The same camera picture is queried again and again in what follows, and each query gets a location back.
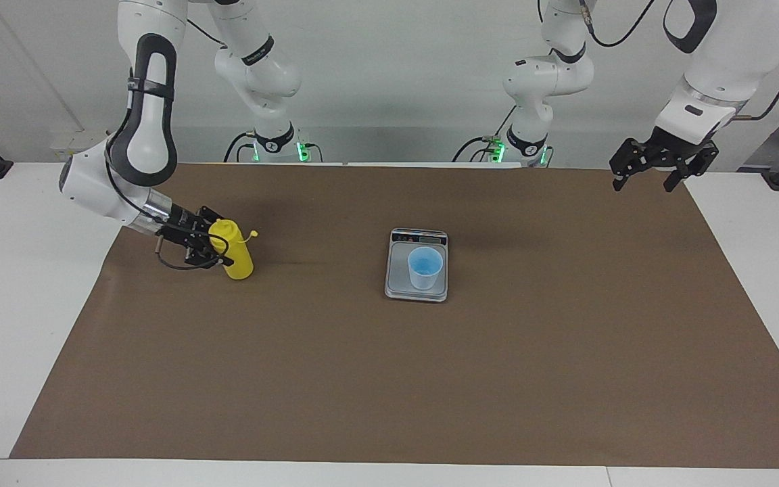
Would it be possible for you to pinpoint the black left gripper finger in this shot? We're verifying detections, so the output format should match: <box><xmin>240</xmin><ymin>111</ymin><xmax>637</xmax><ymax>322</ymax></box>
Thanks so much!
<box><xmin>663</xmin><ymin>145</ymin><xmax>720</xmax><ymax>194</ymax></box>
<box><xmin>609</xmin><ymin>138</ymin><xmax>649</xmax><ymax>193</ymax></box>

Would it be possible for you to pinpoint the yellow squeeze bottle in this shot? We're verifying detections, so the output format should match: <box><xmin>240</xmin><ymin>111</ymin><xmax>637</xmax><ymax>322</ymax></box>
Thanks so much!
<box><xmin>208</xmin><ymin>218</ymin><xmax>258</xmax><ymax>281</ymax></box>

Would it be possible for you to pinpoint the light blue plastic cup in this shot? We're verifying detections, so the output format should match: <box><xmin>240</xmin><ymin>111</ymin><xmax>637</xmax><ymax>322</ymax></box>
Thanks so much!
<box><xmin>408</xmin><ymin>247</ymin><xmax>443</xmax><ymax>291</ymax></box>

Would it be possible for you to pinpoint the silver digital kitchen scale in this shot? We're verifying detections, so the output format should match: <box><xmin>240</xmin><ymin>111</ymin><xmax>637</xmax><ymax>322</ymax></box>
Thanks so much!
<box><xmin>384</xmin><ymin>228</ymin><xmax>449</xmax><ymax>303</ymax></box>

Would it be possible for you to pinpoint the brown paper table mat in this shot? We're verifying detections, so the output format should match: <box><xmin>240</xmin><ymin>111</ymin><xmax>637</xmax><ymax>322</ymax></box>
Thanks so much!
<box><xmin>9</xmin><ymin>164</ymin><xmax>779</xmax><ymax>469</ymax></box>

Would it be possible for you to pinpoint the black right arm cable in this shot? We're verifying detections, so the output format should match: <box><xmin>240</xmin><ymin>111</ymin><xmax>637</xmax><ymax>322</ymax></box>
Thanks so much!
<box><xmin>104</xmin><ymin>17</ymin><xmax>231</xmax><ymax>272</ymax></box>

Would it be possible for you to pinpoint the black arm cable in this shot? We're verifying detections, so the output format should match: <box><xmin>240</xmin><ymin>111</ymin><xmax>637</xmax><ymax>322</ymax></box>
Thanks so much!
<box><xmin>104</xmin><ymin>17</ymin><xmax>231</xmax><ymax>272</ymax></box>
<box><xmin>577</xmin><ymin>0</ymin><xmax>779</xmax><ymax>122</ymax></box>

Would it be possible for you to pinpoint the black base power cable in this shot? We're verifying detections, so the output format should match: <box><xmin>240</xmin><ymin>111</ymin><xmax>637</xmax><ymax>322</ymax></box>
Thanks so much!
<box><xmin>224</xmin><ymin>131</ymin><xmax>324</xmax><ymax>163</ymax></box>
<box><xmin>452</xmin><ymin>103</ymin><xmax>519</xmax><ymax>163</ymax></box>

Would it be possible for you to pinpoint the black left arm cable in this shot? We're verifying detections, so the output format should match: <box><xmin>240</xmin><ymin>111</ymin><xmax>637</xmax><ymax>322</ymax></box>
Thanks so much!
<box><xmin>577</xmin><ymin>0</ymin><xmax>779</xmax><ymax>122</ymax></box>

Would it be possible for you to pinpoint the white wall socket box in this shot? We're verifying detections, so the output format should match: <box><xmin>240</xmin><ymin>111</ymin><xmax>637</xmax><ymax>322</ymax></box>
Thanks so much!
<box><xmin>50</xmin><ymin>132</ymin><xmax>110</xmax><ymax>162</ymax></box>

